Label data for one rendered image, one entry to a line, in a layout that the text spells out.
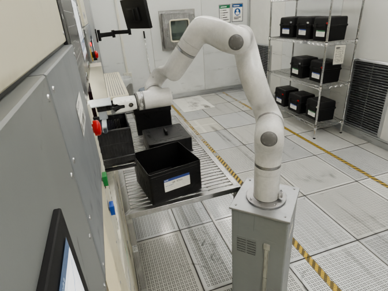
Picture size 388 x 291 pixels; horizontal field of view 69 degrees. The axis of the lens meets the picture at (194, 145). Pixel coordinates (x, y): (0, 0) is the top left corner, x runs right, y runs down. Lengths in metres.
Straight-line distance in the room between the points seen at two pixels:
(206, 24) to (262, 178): 0.69
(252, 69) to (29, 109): 1.00
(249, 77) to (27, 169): 1.03
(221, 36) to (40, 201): 0.97
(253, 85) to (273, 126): 0.18
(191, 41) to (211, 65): 4.82
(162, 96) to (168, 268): 1.28
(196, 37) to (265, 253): 1.02
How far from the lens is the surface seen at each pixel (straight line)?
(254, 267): 1.58
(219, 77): 6.10
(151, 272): 2.14
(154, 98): 1.28
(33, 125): 0.21
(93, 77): 1.43
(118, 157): 1.28
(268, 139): 1.14
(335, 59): 3.79
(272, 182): 1.32
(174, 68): 1.21
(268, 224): 1.36
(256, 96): 1.17
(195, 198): 1.43
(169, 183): 1.38
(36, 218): 0.18
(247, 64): 1.17
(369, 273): 2.29
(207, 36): 1.15
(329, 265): 2.24
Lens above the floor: 1.60
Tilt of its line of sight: 26 degrees down
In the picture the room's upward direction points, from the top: 4 degrees counter-clockwise
